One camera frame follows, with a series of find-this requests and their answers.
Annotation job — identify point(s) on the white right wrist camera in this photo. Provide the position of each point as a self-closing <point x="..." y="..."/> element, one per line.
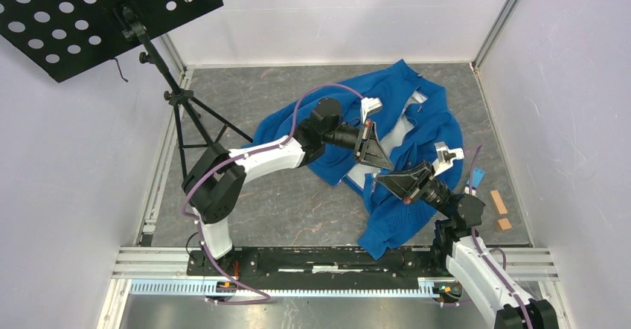
<point x="445" y="157"/>

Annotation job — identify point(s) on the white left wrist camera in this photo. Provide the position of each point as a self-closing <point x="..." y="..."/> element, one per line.
<point x="369" y="106"/>

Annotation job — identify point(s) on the long wooden block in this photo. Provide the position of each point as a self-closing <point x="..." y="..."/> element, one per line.
<point x="498" y="202"/>

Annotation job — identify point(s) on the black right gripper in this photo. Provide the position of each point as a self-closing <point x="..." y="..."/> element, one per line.
<point x="409" y="184"/>

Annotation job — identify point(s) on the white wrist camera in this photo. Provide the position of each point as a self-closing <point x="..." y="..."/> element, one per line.
<point x="369" y="106"/>
<point x="445" y="157"/>

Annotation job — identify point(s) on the blue zip-up jacket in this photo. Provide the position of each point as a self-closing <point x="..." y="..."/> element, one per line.
<point x="405" y="96"/>

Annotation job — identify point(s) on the small blue block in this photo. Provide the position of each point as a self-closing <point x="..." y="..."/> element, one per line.
<point x="475" y="179"/>

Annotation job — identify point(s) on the small wooden block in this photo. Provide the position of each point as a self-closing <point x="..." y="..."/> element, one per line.
<point x="503" y="224"/>

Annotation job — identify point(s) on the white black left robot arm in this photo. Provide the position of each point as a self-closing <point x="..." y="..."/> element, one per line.
<point x="213" y="185"/>

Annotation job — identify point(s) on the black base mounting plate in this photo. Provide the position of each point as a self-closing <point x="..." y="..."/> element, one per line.
<point x="321" y="268"/>

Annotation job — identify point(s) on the aluminium frame rail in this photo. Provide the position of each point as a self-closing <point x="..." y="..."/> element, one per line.
<point x="162" y="270"/>

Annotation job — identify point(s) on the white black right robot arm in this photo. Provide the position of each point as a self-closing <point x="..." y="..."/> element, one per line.
<point x="460" y="251"/>

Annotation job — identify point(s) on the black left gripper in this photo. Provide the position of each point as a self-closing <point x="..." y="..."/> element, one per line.
<point x="370" y="152"/>

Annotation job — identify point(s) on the black perforated music stand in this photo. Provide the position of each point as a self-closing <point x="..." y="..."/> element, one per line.
<point x="68" y="37"/>

